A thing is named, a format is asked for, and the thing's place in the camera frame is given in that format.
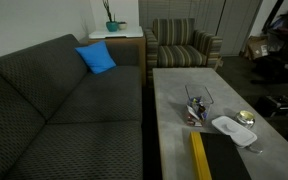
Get white container lid with button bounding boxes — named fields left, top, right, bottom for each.
left=211, top=116, right=257, bottom=147

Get clear plastic container with items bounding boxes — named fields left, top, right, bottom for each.
left=185, top=84, right=214, bottom=127

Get wooden side cabinet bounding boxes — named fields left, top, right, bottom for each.
left=85, top=37, right=146, bottom=86

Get striped armchair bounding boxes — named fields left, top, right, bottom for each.
left=144, top=18, right=223, bottom=82

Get blue throw pillow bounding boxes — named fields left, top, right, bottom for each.
left=76, top=41, right=116, bottom=74

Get small white plant pot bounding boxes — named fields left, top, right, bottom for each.
left=118, top=21, right=127, bottom=30

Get teal plant pot with cactus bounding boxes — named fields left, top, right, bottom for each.
left=102, top=0, right=118, bottom=32

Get black book with yellow edge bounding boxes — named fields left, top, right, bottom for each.
left=190, top=132, right=251, bottom=180

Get dark grey fabric sofa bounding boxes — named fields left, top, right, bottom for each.
left=0, top=34, right=143, bottom=180

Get silver tin candle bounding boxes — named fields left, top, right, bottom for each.
left=235, top=110, right=255, bottom=129

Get window blinds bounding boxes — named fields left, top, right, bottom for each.
left=138, top=0, right=262, bottom=56

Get cardboard box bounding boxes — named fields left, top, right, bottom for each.
left=243, top=36, right=268, bottom=61

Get black device on floor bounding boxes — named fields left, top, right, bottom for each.
left=254, top=95, right=288, bottom=117

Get grey wooden coffee table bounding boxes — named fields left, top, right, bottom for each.
left=153, top=68, right=288, bottom=180

